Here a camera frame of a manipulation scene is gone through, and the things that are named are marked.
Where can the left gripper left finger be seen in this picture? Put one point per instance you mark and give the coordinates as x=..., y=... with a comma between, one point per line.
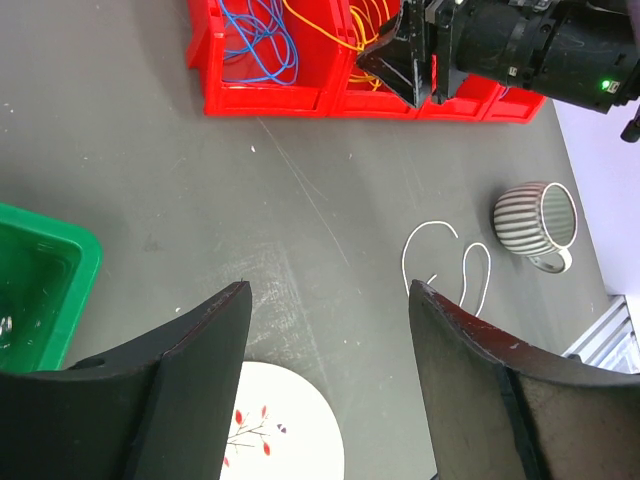
x=156, y=407

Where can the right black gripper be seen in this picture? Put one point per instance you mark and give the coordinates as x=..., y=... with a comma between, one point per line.
x=491, y=39

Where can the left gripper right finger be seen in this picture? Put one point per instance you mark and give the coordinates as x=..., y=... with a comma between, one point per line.
x=500, y=408

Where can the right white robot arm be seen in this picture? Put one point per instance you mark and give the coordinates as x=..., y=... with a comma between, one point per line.
x=585, y=53

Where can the red divided plastic bin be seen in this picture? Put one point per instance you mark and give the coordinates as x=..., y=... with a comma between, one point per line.
x=297, y=58

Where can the pink cream round plate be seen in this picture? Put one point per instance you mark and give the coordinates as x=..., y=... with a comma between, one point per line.
x=281, y=428

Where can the green plastic tray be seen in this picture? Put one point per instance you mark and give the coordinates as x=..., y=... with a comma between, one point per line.
x=48, y=269

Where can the grey ribbed ceramic mug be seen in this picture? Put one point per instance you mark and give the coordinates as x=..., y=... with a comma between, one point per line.
x=538, y=221

